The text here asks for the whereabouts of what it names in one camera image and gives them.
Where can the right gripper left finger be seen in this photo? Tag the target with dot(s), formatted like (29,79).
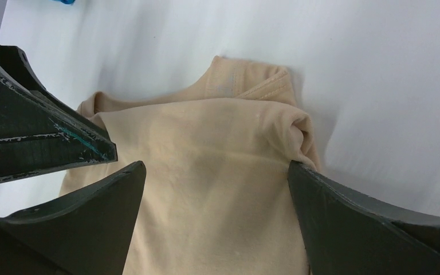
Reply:
(87,231)

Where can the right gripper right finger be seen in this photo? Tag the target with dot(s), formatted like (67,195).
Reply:
(348,232)

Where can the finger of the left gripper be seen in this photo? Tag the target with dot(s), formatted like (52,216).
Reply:
(39,134)

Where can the beige t shirt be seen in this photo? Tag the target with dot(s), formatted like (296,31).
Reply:
(216,198)

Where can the folded bright blue t shirt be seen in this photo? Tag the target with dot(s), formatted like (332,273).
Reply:
(66,2)

